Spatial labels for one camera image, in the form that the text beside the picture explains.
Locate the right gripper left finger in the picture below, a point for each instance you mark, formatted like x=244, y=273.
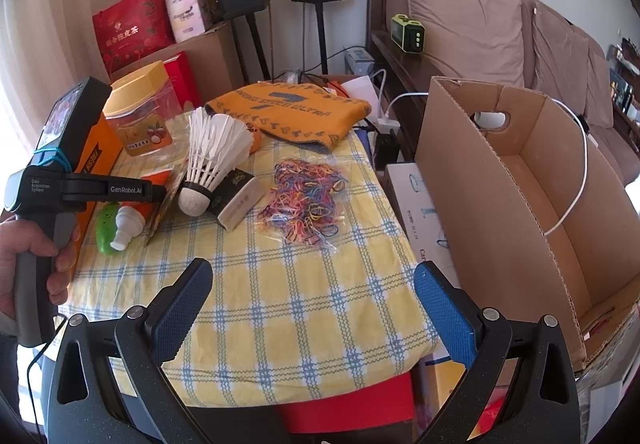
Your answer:
x=146, y=337

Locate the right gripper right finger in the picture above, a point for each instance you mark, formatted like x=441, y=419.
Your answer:
x=478, y=342

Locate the orange white tube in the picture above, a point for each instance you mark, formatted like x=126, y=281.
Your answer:
x=131, y=217

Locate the gold red snack packet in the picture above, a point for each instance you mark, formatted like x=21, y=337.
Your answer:
x=172, y=186

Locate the clear jar yellow lid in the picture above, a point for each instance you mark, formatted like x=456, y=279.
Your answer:
x=141, y=108

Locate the black and white small box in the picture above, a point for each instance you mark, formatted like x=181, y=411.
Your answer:
x=234, y=197

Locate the white feather shuttlecock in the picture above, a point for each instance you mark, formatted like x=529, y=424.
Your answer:
x=218, y=144

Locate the bag of coloured rubber bands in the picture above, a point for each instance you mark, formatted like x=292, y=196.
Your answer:
x=306, y=202

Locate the orange grey patterned towel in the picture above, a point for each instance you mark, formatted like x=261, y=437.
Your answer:
x=304, y=114

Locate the person's left hand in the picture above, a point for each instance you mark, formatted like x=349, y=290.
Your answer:
x=19, y=236

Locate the orange cardboard tray box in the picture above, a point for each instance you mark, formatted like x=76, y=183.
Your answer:
x=101, y=151

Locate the white printed carton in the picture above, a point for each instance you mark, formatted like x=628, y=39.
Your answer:
x=414, y=207

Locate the large brown cardboard box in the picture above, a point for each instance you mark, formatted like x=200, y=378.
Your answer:
x=536, y=219

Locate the white curtain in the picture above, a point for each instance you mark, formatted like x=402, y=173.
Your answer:
x=47, y=46

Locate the yellow checkered tablecloth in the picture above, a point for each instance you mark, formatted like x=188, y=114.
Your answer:
x=283, y=323

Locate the red gift box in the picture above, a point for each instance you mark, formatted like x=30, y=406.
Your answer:
x=182, y=80

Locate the red tea gift bag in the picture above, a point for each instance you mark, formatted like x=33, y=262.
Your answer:
x=131, y=30

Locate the white rounded device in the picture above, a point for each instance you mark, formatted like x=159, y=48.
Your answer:
x=489, y=121

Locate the brown carton behind table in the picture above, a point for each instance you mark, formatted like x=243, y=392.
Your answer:
x=213, y=60

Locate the pink white tissue pack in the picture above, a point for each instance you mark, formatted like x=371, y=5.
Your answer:
x=188, y=18

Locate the white power strip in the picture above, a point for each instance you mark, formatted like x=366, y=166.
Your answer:
x=387, y=126

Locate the grey blue small box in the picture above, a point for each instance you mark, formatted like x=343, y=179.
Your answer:
x=358, y=61

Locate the green black portable radio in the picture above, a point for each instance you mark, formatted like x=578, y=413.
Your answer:
x=407, y=34

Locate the brown sofa with cushions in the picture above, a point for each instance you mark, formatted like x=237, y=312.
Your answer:
x=522, y=43

